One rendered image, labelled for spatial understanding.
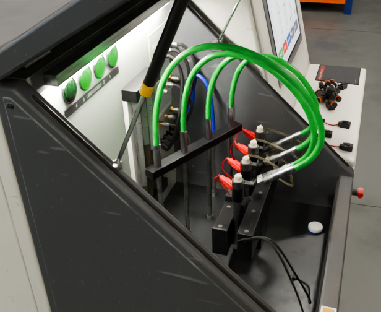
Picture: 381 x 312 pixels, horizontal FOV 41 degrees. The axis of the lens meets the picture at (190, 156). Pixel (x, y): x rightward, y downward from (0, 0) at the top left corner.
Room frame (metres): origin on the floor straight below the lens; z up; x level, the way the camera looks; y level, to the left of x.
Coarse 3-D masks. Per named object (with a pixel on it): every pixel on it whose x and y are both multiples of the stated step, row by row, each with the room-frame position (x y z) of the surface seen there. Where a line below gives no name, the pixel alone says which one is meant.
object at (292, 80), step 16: (192, 48) 0.99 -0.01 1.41; (208, 48) 0.97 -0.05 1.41; (224, 48) 0.96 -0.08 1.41; (240, 48) 0.95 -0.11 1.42; (176, 64) 1.00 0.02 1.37; (272, 64) 0.93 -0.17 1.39; (160, 80) 1.01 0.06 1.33; (288, 80) 0.92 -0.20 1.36; (160, 96) 1.02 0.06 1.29; (304, 96) 0.91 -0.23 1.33; (320, 128) 0.89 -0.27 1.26; (320, 144) 0.89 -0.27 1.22; (304, 160) 0.91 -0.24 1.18
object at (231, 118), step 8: (272, 56) 1.17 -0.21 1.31; (240, 64) 1.20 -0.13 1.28; (288, 64) 1.16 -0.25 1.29; (240, 72) 1.20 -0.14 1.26; (296, 72) 1.15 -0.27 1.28; (232, 80) 1.21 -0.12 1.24; (304, 80) 1.14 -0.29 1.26; (232, 88) 1.20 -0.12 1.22; (232, 96) 1.20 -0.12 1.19; (312, 96) 1.13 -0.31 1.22; (232, 104) 1.20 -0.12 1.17; (232, 112) 1.20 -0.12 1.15; (232, 120) 1.20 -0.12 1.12; (288, 136) 1.16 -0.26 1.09; (296, 136) 1.14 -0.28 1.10; (280, 144) 1.16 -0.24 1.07
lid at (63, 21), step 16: (80, 0) 0.65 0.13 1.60; (96, 0) 0.65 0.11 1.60; (112, 0) 0.64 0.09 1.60; (128, 0) 0.63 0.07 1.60; (48, 16) 0.68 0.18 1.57; (64, 16) 0.66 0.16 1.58; (80, 16) 0.65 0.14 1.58; (96, 16) 0.65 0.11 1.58; (32, 32) 0.68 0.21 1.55; (48, 32) 0.67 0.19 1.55; (64, 32) 0.66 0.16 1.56; (0, 48) 0.71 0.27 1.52; (16, 48) 0.69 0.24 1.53; (32, 48) 0.68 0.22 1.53; (48, 48) 0.68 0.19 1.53; (0, 64) 0.70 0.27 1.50; (16, 64) 0.70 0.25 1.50; (32, 64) 0.82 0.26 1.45; (0, 80) 0.72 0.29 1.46
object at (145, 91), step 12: (180, 0) 0.64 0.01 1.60; (180, 12) 0.65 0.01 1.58; (168, 24) 0.65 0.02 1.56; (168, 36) 0.65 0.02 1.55; (156, 48) 0.66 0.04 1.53; (168, 48) 0.66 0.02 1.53; (156, 60) 0.66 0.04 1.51; (156, 72) 0.67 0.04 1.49; (144, 84) 0.67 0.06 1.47; (144, 96) 0.67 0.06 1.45; (132, 120) 0.69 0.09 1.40; (120, 156) 0.70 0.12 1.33; (120, 168) 0.70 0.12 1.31
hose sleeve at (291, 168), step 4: (284, 168) 0.92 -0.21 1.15; (288, 168) 0.91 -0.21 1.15; (292, 168) 0.91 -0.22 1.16; (276, 172) 0.93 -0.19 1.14; (280, 172) 0.92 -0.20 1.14; (284, 172) 0.91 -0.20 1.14; (288, 172) 0.91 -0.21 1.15; (292, 172) 0.91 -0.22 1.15; (264, 176) 0.94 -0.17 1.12; (268, 176) 0.93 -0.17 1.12; (272, 176) 0.92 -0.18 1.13; (276, 176) 0.92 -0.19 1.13; (280, 176) 0.92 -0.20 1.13; (284, 176) 0.92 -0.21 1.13; (264, 180) 0.93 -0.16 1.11; (268, 180) 0.92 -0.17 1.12; (272, 180) 0.92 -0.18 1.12
